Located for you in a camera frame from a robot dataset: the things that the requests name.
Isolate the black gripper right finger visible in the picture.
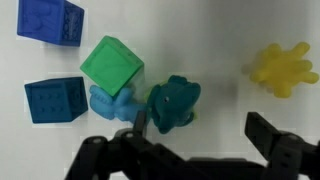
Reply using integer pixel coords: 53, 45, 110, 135
244, 111, 320, 180

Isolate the dark blue block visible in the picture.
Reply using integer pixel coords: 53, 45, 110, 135
23, 76, 89, 125

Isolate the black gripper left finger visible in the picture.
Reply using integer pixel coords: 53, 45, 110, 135
64, 109, 208, 180

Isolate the dark teal animal toy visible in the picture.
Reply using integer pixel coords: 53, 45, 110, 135
146, 74, 202, 135

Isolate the light blue toy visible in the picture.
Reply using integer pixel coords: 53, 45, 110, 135
88, 84, 148, 123

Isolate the yellow star toy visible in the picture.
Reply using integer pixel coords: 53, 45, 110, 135
249, 41, 320, 99

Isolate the royal blue block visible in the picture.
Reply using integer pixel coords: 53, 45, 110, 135
16, 0, 85, 48

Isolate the green block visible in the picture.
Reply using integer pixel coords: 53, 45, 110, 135
79, 35, 145, 98

